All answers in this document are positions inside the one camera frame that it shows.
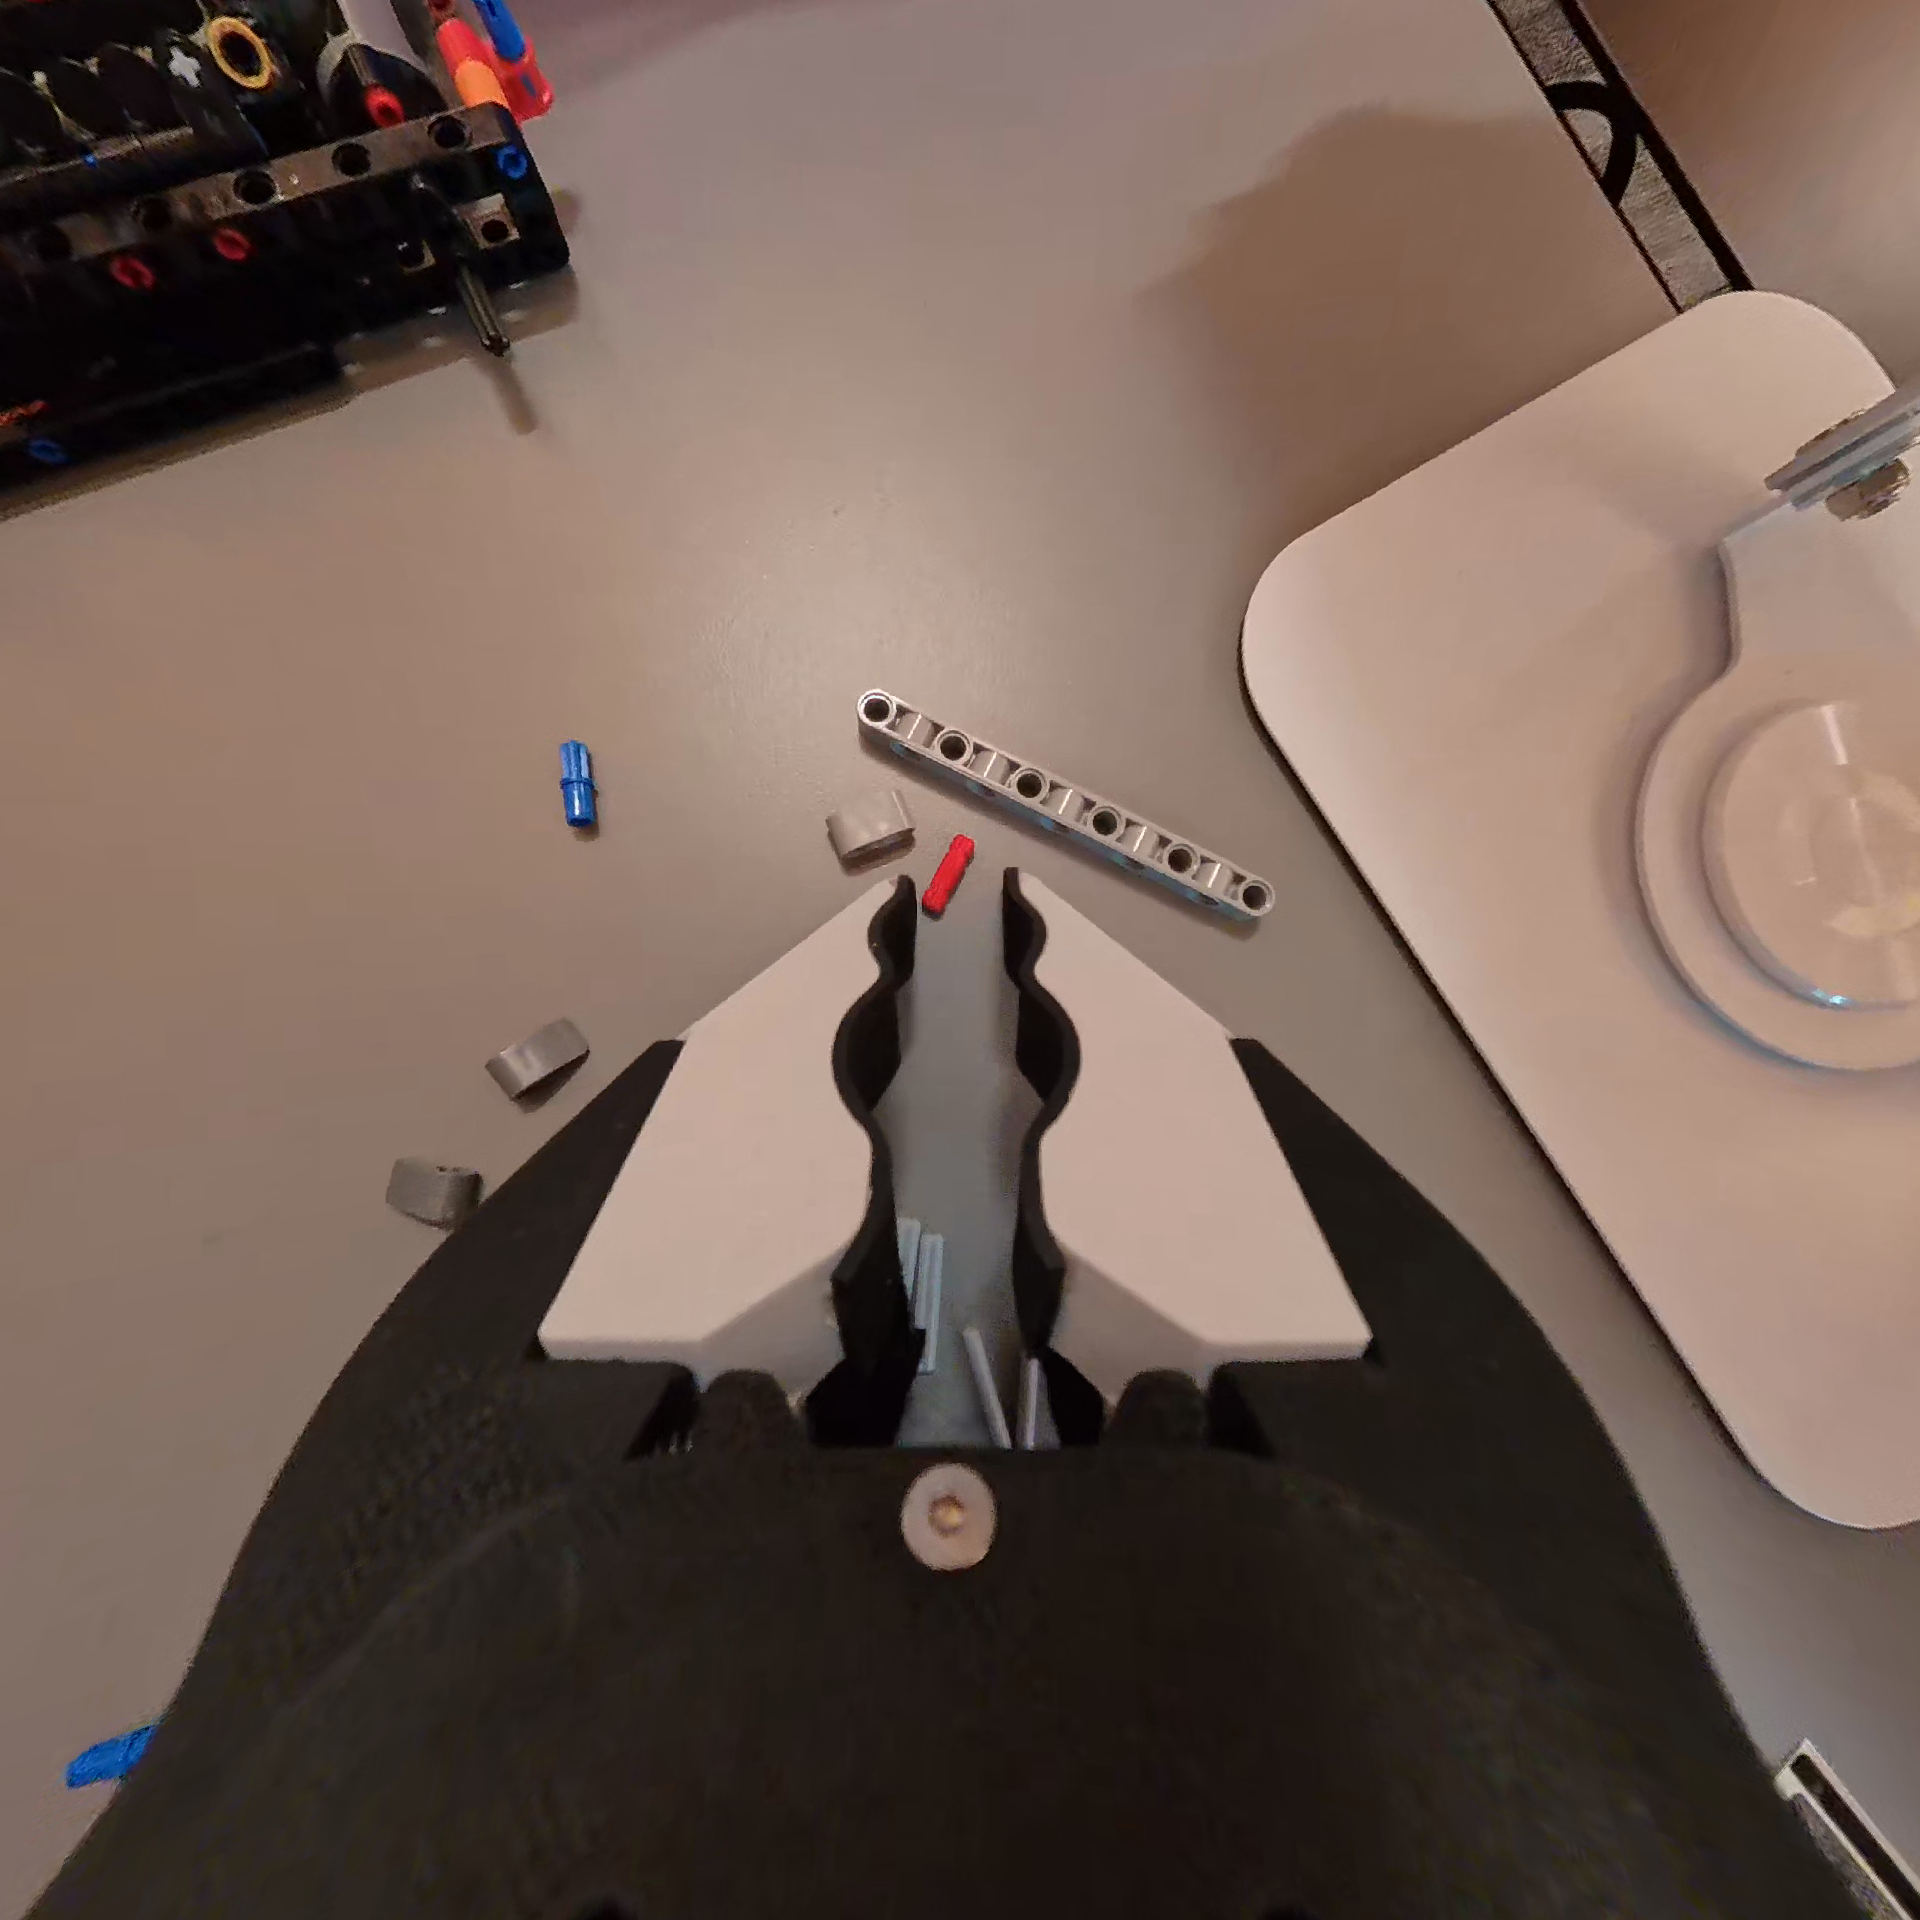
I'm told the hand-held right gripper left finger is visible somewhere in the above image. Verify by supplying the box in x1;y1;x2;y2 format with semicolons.
532;874;924;1448

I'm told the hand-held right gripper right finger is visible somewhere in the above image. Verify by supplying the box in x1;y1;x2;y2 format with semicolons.
997;865;1374;1451

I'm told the long grey lego beam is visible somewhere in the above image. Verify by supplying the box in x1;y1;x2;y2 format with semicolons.
854;687;1279;922

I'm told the lego car chassis assembly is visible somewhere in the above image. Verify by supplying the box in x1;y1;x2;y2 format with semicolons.
0;0;576;491

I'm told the white monitor stand base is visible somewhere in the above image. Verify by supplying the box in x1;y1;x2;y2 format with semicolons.
1238;292;1920;1531

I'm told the black patterned mat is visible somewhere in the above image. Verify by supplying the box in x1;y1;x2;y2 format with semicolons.
1482;0;1758;313

